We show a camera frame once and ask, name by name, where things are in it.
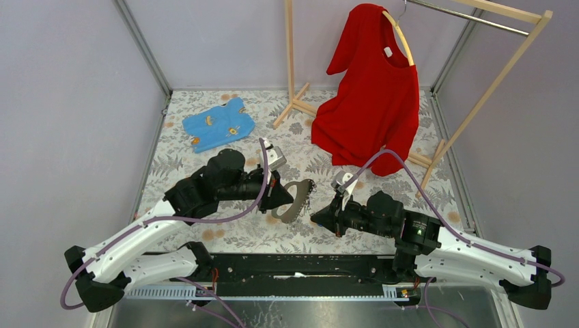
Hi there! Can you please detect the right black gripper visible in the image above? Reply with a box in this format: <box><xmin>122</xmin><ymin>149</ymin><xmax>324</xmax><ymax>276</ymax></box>
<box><xmin>311</xmin><ymin>191</ymin><xmax>393</xmax><ymax>238</ymax></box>

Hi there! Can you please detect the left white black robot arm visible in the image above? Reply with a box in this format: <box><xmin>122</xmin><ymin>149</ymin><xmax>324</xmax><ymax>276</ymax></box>
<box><xmin>64</xmin><ymin>146</ymin><xmax>294</xmax><ymax>313</ymax></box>

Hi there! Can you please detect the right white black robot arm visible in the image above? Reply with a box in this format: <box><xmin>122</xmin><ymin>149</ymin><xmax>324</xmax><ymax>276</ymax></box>
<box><xmin>311</xmin><ymin>191</ymin><xmax>552</xmax><ymax>310</ymax></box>

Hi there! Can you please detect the blue child t-shirt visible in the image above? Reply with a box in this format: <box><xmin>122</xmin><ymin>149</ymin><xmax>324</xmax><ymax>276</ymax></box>
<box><xmin>182</xmin><ymin>97</ymin><xmax>255</xmax><ymax>154</ymax></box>

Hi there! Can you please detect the floral patterned table mat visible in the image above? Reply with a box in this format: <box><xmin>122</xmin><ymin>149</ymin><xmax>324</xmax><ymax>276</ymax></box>
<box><xmin>135</xmin><ymin>90</ymin><xmax>464</xmax><ymax>255</ymax></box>

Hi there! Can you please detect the red long sleeve shirt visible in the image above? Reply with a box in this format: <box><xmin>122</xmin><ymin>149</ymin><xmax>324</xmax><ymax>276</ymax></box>
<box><xmin>311</xmin><ymin>3</ymin><xmax>419</xmax><ymax>176</ymax></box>

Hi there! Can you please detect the wooden clothes hanger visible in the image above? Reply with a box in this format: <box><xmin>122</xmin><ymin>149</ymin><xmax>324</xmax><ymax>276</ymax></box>
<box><xmin>382</xmin><ymin>0</ymin><xmax>415</xmax><ymax>66</ymax></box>

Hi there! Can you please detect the wooden clothes rack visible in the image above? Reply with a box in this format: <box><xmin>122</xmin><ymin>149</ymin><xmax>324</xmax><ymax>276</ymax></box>
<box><xmin>272</xmin><ymin>1</ymin><xmax>554</xmax><ymax>188</ymax></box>

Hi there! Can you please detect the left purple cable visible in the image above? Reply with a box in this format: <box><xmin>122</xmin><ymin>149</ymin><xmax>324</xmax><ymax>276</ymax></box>
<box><xmin>60</xmin><ymin>137</ymin><xmax>270</xmax><ymax>310</ymax></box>

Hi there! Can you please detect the purple cable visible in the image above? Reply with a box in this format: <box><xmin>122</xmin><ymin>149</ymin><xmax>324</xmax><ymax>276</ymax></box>
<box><xmin>339</xmin><ymin>149</ymin><xmax>566</xmax><ymax>288</ymax></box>
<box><xmin>60</xmin><ymin>137</ymin><xmax>270</xmax><ymax>310</ymax></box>

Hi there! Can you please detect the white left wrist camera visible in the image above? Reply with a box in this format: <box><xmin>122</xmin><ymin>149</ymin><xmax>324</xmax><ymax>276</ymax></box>
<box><xmin>259</xmin><ymin>138</ymin><xmax>287</xmax><ymax>172</ymax></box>

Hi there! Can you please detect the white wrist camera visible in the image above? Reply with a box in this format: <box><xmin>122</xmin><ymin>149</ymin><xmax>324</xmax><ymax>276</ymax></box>
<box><xmin>259</xmin><ymin>138</ymin><xmax>287</xmax><ymax>172</ymax></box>
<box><xmin>331</xmin><ymin>170</ymin><xmax>358</xmax><ymax>210</ymax></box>

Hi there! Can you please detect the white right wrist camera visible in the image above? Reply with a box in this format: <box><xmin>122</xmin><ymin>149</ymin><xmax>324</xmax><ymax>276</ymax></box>
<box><xmin>331</xmin><ymin>170</ymin><xmax>358</xmax><ymax>210</ymax></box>

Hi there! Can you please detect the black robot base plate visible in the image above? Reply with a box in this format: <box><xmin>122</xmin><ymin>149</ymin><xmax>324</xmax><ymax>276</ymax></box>
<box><xmin>171</xmin><ymin>241</ymin><xmax>438</xmax><ymax>300</ymax></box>

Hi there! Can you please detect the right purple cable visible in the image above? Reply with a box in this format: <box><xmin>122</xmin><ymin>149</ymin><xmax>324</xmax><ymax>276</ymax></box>
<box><xmin>339</xmin><ymin>149</ymin><xmax>566</xmax><ymax>288</ymax></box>

